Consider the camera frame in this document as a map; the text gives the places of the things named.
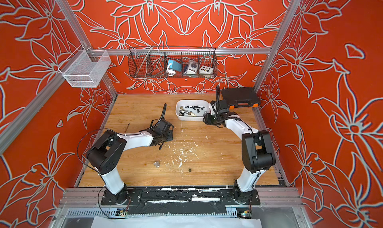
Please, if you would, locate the white plastic storage box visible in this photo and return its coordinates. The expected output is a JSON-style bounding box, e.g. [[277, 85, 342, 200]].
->
[[176, 99, 209, 121]]

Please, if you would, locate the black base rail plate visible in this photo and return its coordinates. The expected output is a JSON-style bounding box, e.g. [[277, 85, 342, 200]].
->
[[101, 186, 260, 206]]

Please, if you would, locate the white dotted cube in basket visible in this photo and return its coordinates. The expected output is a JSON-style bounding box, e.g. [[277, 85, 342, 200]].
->
[[199, 66, 213, 76]]

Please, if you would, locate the teal box in basket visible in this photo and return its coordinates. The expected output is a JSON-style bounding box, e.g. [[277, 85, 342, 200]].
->
[[166, 60, 183, 77]]

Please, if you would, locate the black wire wall basket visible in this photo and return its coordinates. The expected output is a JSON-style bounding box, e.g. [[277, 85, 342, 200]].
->
[[128, 46, 218, 79]]

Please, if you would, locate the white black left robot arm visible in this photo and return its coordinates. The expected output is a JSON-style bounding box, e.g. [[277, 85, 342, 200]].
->
[[85, 104, 174, 205]]

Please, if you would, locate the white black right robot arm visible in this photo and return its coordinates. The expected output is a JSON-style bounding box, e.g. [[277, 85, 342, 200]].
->
[[202, 85, 276, 205]]

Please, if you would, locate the black orange tool case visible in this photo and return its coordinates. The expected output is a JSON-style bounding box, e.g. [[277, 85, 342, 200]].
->
[[221, 87, 261, 109]]

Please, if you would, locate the clear plastic wall bin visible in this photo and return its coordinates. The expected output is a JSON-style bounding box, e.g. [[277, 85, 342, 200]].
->
[[59, 50, 111, 88]]

